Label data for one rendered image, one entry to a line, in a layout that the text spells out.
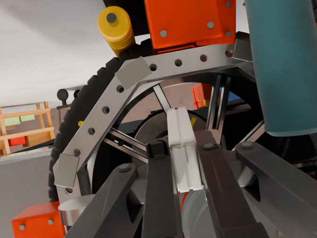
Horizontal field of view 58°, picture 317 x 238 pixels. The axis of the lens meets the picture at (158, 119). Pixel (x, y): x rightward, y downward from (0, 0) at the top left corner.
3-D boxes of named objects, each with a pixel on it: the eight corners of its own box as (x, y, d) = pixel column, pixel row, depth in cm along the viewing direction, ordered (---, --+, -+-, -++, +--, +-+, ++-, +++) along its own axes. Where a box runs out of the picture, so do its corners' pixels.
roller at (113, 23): (114, 43, 76) (118, 65, 76) (90, 3, 47) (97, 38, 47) (136, 39, 76) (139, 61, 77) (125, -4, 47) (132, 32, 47)
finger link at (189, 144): (182, 143, 15) (196, 141, 15) (176, 106, 22) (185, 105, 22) (191, 191, 16) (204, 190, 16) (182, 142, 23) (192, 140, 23)
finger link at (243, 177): (202, 168, 14) (264, 158, 14) (191, 131, 19) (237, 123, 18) (206, 195, 14) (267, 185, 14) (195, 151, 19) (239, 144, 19)
